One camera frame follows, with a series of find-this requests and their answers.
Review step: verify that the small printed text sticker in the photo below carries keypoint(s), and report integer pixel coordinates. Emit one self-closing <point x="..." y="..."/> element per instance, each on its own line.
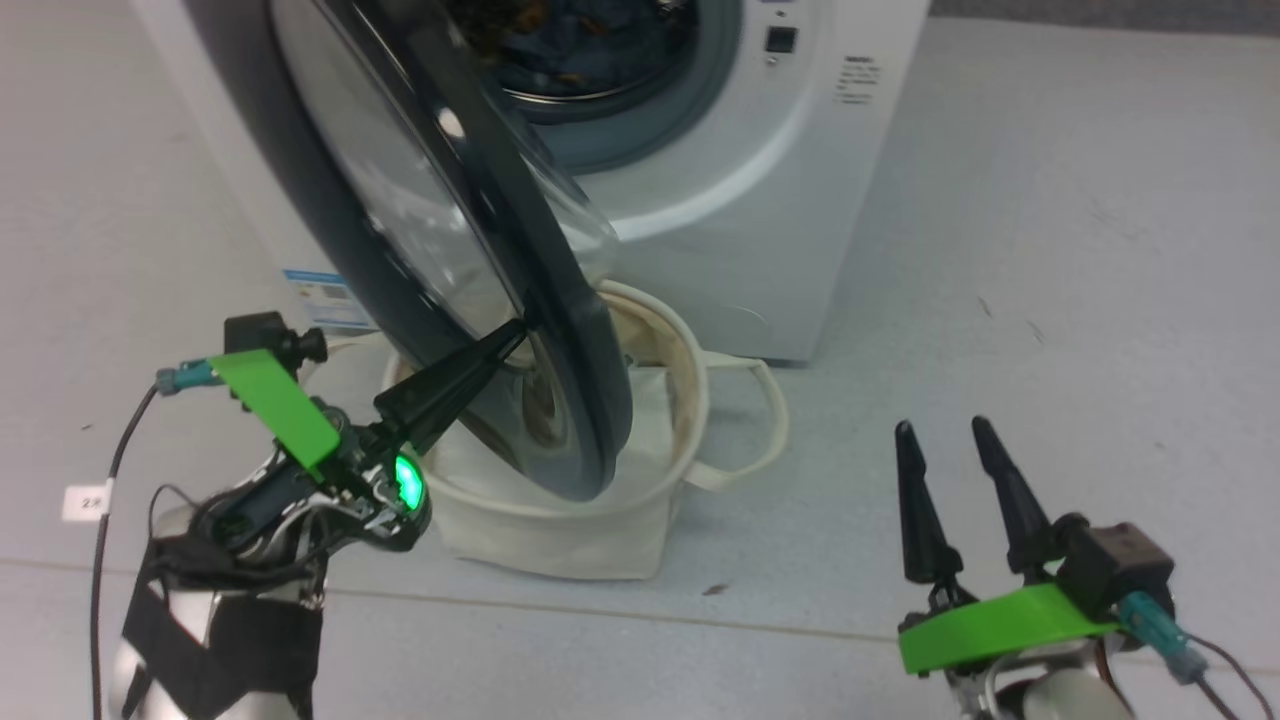
<point x="858" y="80"/>

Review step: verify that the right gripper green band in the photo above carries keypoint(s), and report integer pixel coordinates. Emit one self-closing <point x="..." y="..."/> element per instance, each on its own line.
<point x="1000" y="625"/>

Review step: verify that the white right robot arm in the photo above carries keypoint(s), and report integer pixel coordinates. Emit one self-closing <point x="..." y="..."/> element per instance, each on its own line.
<point x="1075" y="700"/>

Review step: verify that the blue energy label sticker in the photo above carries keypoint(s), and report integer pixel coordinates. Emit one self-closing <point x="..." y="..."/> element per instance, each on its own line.
<point x="325" y="300"/>

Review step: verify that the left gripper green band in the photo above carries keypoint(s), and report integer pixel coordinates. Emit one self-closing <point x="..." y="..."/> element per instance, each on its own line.
<point x="300" y="430"/>

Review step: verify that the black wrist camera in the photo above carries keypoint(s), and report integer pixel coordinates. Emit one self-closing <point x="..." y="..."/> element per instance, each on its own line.
<point x="1115" y="560"/>
<point x="265" y="335"/>

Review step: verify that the cream fabric laundry basket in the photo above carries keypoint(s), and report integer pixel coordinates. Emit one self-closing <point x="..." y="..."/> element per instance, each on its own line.
<point x="560" y="540"/>

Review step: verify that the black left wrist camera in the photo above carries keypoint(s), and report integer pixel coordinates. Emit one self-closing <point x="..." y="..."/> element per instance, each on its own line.
<point x="265" y="335"/>

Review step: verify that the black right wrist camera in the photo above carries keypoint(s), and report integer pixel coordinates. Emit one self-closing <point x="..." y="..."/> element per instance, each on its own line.
<point x="1115" y="560"/>

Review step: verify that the blue bear print garment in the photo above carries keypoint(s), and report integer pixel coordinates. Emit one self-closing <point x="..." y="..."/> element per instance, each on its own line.
<point x="600" y="45"/>

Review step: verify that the white front-load washing machine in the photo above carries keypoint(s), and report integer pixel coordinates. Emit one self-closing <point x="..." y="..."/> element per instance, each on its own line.
<point x="720" y="200"/>

